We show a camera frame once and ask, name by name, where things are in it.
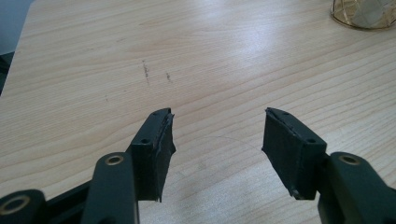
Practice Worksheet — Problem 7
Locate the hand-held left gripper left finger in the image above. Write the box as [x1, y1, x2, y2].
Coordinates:
[125, 107, 177, 203]

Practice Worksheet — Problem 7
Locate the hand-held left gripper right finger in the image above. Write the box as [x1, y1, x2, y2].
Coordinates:
[262, 106, 328, 201]

